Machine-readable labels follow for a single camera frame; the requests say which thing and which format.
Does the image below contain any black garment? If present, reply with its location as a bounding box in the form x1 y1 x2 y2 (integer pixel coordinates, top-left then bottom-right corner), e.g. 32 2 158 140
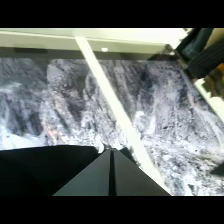
0 145 142 197

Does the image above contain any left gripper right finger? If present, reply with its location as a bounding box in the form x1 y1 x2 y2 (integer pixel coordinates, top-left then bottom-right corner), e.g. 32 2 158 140
111 148 171 197

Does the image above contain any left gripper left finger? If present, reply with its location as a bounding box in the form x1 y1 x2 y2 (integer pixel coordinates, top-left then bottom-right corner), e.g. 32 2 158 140
53 148 112 197

